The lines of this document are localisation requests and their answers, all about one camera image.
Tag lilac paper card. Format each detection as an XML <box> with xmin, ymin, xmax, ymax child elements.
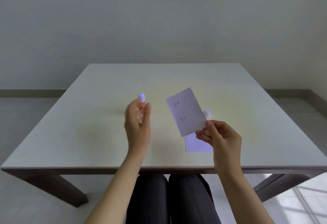
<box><xmin>166</xmin><ymin>87</ymin><xmax>207</xmax><ymax>137</ymax></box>
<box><xmin>184</xmin><ymin>130</ymin><xmax>213</xmax><ymax>153</ymax></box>

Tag person's black trousers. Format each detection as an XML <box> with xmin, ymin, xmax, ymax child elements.
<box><xmin>125</xmin><ymin>174</ymin><xmax>221</xmax><ymax>224</ymax></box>

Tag dark wooden table leg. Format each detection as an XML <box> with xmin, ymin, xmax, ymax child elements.
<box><xmin>253</xmin><ymin>174</ymin><xmax>312</xmax><ymax>203</ymax></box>
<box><xmin>24</xmin><ymin>174</ymin><xmax>89</xmax><ymax>208</ymax></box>

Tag person's left hand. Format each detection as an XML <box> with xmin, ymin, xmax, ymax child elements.
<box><xmin>124</xmin><ymin>99</ymin><xmax>152</xmax><ymax>162</ymax></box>

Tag person's right hand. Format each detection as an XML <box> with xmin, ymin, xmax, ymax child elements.
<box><xmin>195</xmin><ymin>120</ymin><xmax>243</xmax><ymax>170</ymax></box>

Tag person's right forearm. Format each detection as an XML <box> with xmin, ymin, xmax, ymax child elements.
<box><xmin>214</xmin><ymin>165</ymin><xmax>275</xmax><ymax>224</ymax></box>

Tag person's left forearm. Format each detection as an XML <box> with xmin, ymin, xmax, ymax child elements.
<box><xmin>85</xmin><ymin>154</ymin><xmax>143</xmax><ymax>224</ymax></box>

